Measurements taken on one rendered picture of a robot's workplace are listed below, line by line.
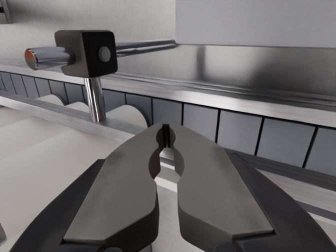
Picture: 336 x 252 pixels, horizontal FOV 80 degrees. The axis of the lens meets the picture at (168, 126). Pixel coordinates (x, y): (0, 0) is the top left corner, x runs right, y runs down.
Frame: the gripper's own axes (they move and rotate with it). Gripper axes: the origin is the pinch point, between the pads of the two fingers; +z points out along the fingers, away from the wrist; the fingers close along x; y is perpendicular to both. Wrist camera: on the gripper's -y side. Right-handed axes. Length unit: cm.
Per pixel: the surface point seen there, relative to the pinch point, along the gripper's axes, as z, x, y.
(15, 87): 25.3, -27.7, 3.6
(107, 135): 2.2, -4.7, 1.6
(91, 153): 2.8, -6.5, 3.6
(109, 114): 8.1, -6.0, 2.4
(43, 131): 8.3, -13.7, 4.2
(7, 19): 31.9, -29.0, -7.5
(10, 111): 12.3, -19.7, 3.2
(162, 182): 4.8, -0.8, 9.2
